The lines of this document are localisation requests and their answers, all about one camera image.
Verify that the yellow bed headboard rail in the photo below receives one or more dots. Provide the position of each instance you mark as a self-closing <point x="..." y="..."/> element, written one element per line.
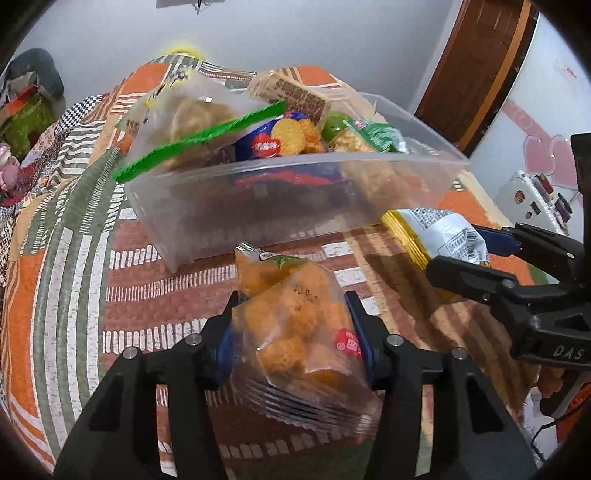
<point x="184" y="49"/>

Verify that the patchwork striped bed quilt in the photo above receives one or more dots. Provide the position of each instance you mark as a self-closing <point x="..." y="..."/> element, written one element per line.
<point x="83" y="282"/>

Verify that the brown wafer cake pack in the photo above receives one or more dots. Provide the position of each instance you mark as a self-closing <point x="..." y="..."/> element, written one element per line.
<point x="272" y="86"/>

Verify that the pink plush toy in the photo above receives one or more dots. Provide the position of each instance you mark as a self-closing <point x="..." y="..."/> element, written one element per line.
<point x="9" y="168"/>

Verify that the green-edged clear pastry bag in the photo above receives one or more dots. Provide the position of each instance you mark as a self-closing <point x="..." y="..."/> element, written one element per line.
<point x="188" y="122"/>

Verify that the orange fried snack bag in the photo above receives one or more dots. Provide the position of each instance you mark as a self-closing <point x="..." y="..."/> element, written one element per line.
<point x="297" y="357"/>

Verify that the green jelly cup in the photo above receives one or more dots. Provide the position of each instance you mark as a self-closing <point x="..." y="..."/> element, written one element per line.
<point x="333" y="125"/>

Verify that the brown wooden door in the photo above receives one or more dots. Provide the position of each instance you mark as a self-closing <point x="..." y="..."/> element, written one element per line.
<point x="480" y="62"/>

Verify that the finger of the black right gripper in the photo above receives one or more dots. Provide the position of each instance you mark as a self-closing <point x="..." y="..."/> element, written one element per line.
<point x="556" y="255"/>
<point x="494" y="288"/>

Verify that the blue biscuit snack bag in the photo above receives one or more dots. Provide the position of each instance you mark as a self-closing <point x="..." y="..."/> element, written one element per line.
<point x="291" y="134"/>

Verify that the white suitcase with stickers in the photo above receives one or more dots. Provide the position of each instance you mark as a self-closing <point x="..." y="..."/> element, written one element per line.
<point x="532" y="199"/>

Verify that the white yellow small snack packet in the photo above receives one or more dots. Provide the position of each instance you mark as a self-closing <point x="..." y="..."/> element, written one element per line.
<point x="426" y="233"/>

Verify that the red snack bag in bin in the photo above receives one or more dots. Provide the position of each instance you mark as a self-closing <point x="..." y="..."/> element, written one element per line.
<point x="287" y="176"/>

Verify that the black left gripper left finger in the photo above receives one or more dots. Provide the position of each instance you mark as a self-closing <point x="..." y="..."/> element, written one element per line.
<point x="115" y="436"/>

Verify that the green snack sachet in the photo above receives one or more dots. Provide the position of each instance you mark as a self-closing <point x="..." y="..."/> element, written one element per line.
<point x="382" y="137"/>

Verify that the clothes pile with green bag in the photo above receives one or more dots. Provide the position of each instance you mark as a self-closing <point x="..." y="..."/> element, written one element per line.
<point x="32" y="92"/>

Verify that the clear plastic storage bin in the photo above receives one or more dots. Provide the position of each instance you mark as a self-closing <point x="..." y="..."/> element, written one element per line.
<point x="201" y="213"/>

